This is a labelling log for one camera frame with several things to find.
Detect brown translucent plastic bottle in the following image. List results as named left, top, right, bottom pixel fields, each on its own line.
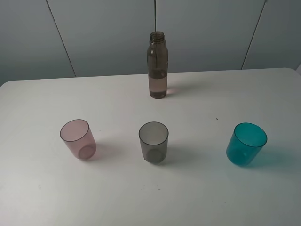
left=147, top=31, right=168, bottom=99

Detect grey translucent plastic cup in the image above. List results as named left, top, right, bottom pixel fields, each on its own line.
left=138, top=121, right=169, bottom=164

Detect pink translucent plastic cup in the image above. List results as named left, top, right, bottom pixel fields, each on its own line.
left=60, top=119, right=97, bottom=160

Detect teal translucent plastic cup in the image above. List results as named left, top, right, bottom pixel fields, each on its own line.
left=226, top=122, right=268, bottom=166

